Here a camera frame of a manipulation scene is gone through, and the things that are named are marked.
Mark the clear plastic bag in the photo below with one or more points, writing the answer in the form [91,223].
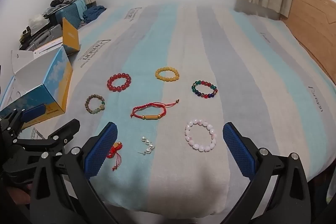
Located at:
[38,20]

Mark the striped bed sheet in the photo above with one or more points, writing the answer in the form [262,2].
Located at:
[183,43]

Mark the wooden headboard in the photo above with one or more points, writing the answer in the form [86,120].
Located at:
[309,16]

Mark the open yellow cardboard box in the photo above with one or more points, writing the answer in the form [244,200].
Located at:
[70,35]

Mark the teal ribbed suitcase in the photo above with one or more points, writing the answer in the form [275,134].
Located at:
[69,14]

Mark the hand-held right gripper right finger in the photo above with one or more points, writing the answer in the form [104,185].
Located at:
[239,153]

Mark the silver suitcase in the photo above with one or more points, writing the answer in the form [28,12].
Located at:
[44,35]

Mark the dark blue clothes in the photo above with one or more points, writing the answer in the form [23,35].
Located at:
[93,12]

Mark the cloud print cardboard box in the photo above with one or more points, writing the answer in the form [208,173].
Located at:
[56,77]

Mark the light blue cloth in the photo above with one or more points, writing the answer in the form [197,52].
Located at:
[80,5]

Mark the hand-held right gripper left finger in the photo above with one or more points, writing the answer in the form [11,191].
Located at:
[101,153]

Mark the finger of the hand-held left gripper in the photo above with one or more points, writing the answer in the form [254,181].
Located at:
[32,111]
[65,133]

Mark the white pearl earrings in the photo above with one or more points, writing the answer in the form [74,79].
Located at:
[150,145]

